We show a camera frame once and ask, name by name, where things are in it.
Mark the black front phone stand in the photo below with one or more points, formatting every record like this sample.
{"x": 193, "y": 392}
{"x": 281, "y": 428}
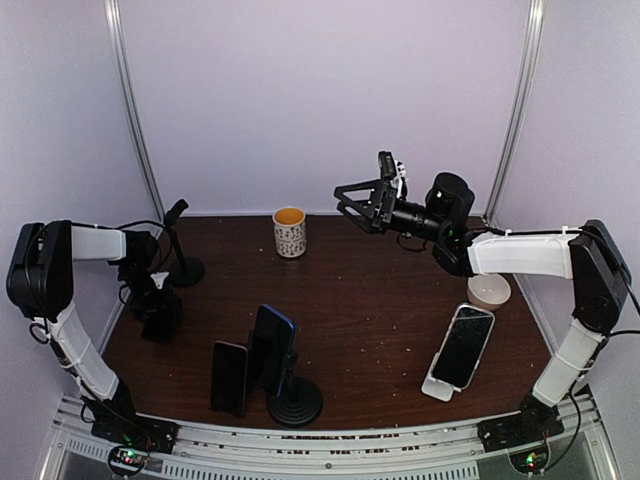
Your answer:
{"x": 300, "y": 402}

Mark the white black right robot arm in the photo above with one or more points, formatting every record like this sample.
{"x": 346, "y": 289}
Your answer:
{"x": 585, "y": 256}

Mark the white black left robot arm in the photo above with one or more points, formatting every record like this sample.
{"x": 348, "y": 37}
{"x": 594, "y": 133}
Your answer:
{"x": 40, "y": 282}

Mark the blue smartphone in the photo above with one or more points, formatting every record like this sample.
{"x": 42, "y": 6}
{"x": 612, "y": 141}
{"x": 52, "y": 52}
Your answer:
{"x": 271, "y": 342}

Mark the controller circuit board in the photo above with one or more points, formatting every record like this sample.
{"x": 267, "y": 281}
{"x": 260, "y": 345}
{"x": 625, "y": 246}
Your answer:
{"x": 529, "y": 462}
{"x": 125, "y": 461}

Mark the white ceramic bowl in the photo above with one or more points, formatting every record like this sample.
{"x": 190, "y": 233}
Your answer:
{"x": 488, "y": 291}

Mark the aluminium front rail frame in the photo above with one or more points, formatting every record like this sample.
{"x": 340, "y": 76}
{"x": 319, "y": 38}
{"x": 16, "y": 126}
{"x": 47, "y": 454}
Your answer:
{"x": 451, "y": 450}

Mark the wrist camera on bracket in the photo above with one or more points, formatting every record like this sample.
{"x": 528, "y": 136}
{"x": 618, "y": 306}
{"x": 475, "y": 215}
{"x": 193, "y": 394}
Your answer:
{"x": 390, "y": 167}
{"x": 161, "y": 280}

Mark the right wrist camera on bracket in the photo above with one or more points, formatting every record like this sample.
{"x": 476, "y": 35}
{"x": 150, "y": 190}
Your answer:
{"x": 390, "y": 167}

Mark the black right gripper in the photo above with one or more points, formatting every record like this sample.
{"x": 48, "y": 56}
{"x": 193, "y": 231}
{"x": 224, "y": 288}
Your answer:
{"x": 389, "y": 196}

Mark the pink-edged dark smartphone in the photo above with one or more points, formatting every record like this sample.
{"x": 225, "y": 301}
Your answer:
{"x": 229, "y": 378}

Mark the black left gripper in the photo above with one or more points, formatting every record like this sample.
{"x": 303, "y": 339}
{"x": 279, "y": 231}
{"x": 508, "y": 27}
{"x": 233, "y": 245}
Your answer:
{"x": 157, "y": 308}

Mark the white-cased smartphone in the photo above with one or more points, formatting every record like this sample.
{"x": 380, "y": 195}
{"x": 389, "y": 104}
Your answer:
{"x": 463, "y": 346}

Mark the white phone stand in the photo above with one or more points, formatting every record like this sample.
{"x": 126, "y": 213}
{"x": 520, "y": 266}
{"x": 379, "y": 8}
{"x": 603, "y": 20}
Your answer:
{"x": 442, "y": 385}

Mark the black smartphone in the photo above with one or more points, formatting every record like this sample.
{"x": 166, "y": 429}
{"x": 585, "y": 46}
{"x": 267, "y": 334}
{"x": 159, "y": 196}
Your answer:
{"x": 161, "y": 325}

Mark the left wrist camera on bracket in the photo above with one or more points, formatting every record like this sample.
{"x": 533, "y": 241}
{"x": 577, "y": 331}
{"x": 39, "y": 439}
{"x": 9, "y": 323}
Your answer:
{"x": 161, "y": 280}

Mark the black round-base phone stand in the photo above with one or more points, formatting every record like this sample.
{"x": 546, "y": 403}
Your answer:
{"x": 185, "y": 271}

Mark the right controller circuit board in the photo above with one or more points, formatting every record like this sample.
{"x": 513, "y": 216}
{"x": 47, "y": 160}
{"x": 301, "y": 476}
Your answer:
{"x": 529, "y": 462}

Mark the white floral mug yellow inside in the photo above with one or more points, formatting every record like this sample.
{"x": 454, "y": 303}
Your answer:
{"x": 289, "y": 225}

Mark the left controller circuit board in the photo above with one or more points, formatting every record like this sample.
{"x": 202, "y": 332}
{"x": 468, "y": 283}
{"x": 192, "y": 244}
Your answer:
{"x": 125, "y": 461}

